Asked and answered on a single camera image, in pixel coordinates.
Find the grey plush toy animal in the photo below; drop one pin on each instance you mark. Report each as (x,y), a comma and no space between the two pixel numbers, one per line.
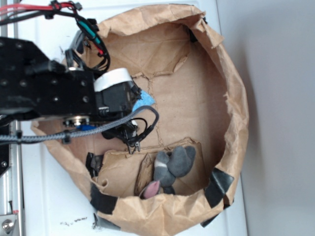
(167,168)

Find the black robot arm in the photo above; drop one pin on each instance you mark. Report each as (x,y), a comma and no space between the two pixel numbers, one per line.
(33,87)

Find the brown paper bag bin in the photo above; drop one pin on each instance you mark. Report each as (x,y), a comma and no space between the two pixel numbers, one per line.
(174,55)

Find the blue sponge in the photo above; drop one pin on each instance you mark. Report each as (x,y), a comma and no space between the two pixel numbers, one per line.
(144,100)

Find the metal rail frame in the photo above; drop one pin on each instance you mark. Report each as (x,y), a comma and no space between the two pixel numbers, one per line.
(12,214)

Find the black gripper white tape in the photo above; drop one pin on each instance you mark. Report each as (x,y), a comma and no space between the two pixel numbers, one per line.
(115,94)

